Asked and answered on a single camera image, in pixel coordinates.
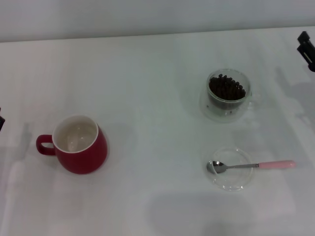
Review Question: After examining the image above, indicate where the clear glass saucer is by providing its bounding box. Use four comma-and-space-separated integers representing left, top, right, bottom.
208, 146, 254, 192

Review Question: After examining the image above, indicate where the clear double-wall glass cup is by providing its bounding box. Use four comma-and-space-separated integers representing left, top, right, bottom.
199, 68, 261, 123

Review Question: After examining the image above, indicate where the pile of coffee beans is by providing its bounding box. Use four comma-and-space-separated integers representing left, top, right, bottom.
208, 73, 247, 110

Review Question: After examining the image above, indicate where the pink-handled metal spoon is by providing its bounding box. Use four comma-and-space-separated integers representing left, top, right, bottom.
205, 160, 296, 175

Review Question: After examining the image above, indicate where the red ceramic mug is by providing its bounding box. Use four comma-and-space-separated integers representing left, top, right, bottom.
35, 115, 108, 175

